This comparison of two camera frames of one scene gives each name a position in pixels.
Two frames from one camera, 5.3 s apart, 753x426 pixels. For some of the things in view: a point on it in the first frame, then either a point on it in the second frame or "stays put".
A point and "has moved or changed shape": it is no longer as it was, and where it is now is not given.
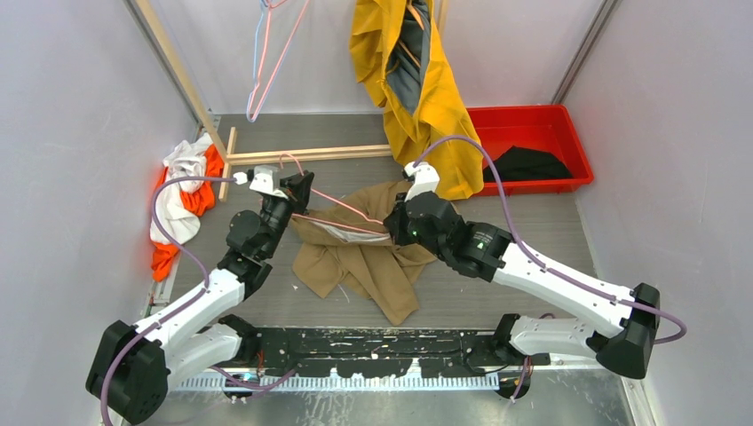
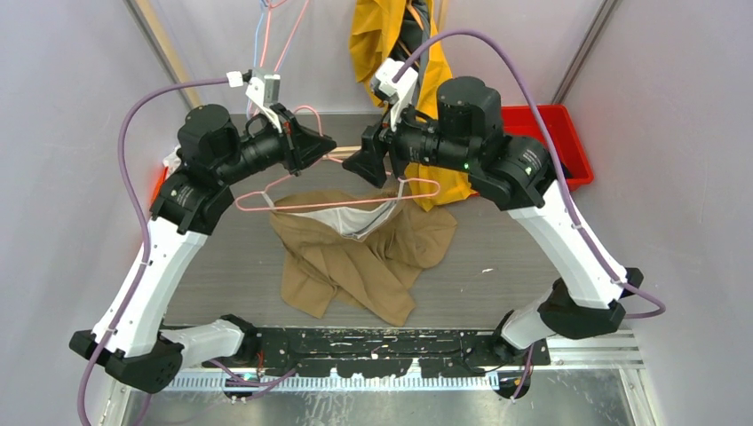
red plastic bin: [549, 128] stays put
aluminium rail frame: [564, 395] stays put
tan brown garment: [344, 241] has moved or changed shape
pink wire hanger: [335, 201] → [336, 201]
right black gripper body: [404, 232] → [406, 142]
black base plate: [387, 352] stays put
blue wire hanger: [256, 67] stays put
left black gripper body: [277, 213] → [276, 145]
